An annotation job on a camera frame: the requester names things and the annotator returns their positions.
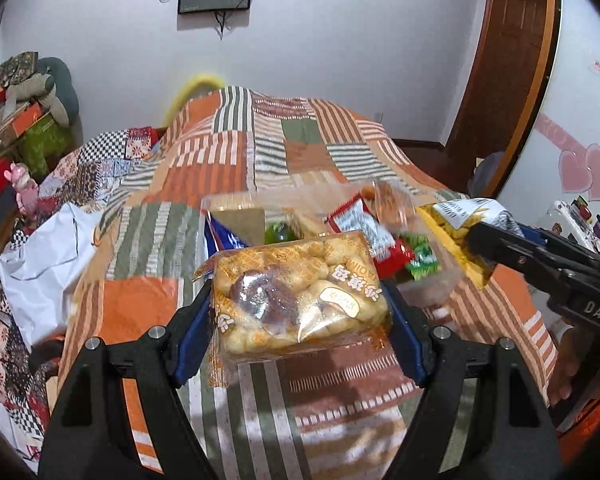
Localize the checkered patchwork quilt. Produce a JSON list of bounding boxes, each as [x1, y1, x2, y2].
[[0, 127, 167, 461]]

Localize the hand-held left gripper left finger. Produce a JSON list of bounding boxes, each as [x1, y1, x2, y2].
[[37, 280, 216, 480]]

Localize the clear bag of pastries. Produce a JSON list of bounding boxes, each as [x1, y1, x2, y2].
[[359, 180, 417, 232]]

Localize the dark grey box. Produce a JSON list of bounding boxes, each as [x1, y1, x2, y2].
[[0, 191, 22, 247]]

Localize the pink plush toy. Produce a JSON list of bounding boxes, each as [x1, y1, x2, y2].
[[8, 162, 42, 217]]

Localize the green snack packet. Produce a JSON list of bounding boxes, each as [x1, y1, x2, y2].
[[402, 232, 442, 282]]

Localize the red snack packet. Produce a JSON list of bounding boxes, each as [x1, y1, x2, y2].
[[326, 195, 417, 281]]

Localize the patterned dark cushion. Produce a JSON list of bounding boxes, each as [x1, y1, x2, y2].
[[0, 51, 40, 82]]

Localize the person's right hand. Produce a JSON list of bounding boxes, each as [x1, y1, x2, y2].
[[549, 337, 600, 407]]

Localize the white appliance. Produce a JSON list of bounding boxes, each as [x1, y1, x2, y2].
[[539, 199, 600, 252]]

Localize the teal cushion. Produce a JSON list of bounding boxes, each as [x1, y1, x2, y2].
[[36, 57, 81, 127]]

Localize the white plastic bag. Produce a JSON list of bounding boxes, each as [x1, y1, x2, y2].
[[0, 202, 104, 349]]

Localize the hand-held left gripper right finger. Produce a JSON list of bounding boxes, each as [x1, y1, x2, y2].
[[380, 277, 563, 480]]

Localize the clear bread roll packet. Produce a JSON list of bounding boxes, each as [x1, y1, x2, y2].
[[192, 230, 394, 389]]

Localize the yellow snack packet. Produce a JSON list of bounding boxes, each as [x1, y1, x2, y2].
[[417, 197, 526, 289]]

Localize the brown wooden door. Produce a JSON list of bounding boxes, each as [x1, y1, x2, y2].
[[442, 0, 564, 197]]

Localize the wooden baseboard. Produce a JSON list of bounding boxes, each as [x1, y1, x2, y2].
[[392, 138, 449, 154]]

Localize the yellow round object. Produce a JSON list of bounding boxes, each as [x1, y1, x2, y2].
[[164, 74, 229, 122]]

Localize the grey bin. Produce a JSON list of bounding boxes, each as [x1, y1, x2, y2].
[[467, 152, 507, 199]]

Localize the clear plastic container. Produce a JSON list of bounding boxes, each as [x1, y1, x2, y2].
[[200, 179, 470, 307]]

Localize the green cardboard box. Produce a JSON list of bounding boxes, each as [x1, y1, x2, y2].
[[0, 112, 76, 177]]

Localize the blue snack packet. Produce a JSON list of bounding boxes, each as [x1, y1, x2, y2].
[[205, 211, 249, 262]]

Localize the pink heart stickers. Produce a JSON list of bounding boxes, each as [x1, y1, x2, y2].
[[536, 112, 600, 197]]

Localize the grey knitted plush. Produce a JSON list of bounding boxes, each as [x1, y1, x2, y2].
[[1, 74, 71, 129]]

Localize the orange cardboard box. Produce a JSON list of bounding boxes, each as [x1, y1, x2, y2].
[[0, 102, 44, 139]]

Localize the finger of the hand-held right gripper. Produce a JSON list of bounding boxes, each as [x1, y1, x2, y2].
[[466, 221, 600, 302], [516, 225, 600, 272]]

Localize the tan cracker packet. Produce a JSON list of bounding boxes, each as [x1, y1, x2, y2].
[[292, 211, 332, 240]]

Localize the black monitor cable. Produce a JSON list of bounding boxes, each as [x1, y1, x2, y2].
[[214, 9, 232, 42]]

